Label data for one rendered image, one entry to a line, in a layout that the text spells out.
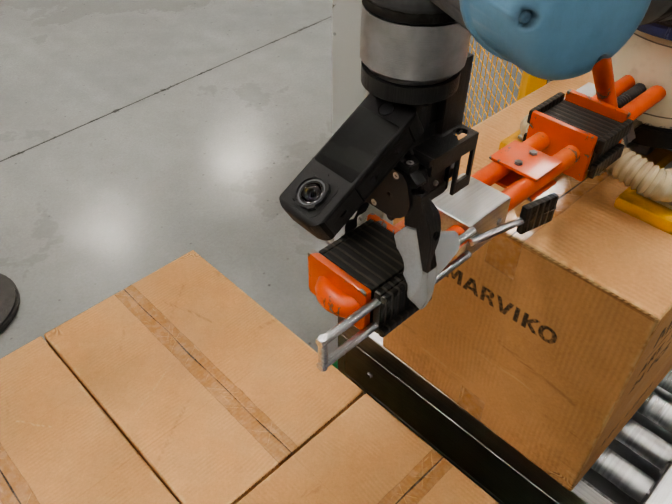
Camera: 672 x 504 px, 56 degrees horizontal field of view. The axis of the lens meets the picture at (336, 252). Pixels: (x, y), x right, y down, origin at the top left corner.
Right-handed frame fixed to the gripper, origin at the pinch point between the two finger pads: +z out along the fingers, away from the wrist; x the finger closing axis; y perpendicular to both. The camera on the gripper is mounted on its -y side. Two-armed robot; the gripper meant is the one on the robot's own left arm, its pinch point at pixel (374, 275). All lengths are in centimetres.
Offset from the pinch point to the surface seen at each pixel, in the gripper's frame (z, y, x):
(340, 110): 70, 102, 108
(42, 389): 68, -21, 67
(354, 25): 39, 102, 102
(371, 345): 62, 32, 27
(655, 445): 65, 56, -24
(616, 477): 66, 45, -22
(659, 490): 61, 44, -29
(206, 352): 67, 8, 52
